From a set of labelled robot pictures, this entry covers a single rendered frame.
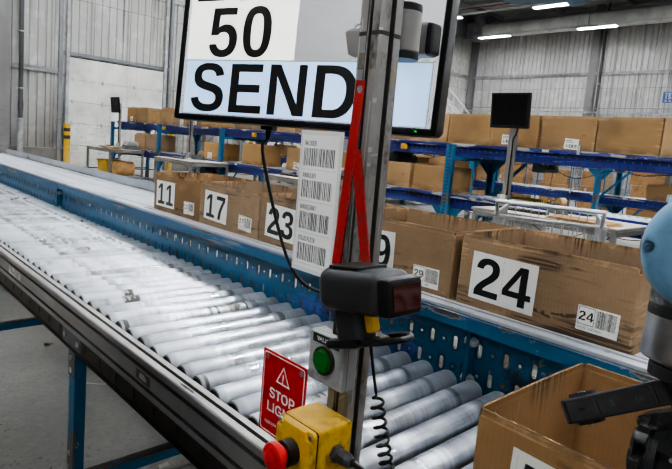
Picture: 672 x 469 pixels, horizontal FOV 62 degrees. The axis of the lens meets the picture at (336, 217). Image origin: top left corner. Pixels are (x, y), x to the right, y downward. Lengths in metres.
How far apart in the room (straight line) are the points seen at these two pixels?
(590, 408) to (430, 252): 0.80
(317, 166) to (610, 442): 0.62
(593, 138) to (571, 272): 4.92
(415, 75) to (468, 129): 5.98
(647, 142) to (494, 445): 5.30
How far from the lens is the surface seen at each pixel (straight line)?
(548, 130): 6.32
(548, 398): 0.92
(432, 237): 1.39
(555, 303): 1.24
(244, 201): 1.98
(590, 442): 1.03
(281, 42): 0.94
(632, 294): 1.19
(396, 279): 0.62
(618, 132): 6.03
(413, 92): 0.82
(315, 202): 0.77
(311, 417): 0.77
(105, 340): 1.48
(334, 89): 0.88
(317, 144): 0.77
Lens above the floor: 1.23
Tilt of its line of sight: 7 degrees down
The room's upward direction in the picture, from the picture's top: 5 degrees clockwise
